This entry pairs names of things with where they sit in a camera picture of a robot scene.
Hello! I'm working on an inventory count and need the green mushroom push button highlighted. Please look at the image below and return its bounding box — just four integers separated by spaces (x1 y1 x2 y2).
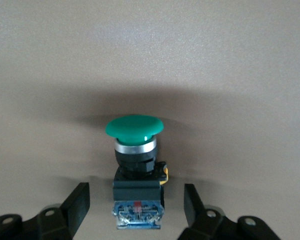
104 114 169 230

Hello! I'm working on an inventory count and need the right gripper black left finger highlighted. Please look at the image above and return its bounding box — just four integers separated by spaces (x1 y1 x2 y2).
38 182 91 240

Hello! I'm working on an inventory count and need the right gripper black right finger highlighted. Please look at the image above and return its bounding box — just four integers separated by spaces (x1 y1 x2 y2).
177 183 237 240

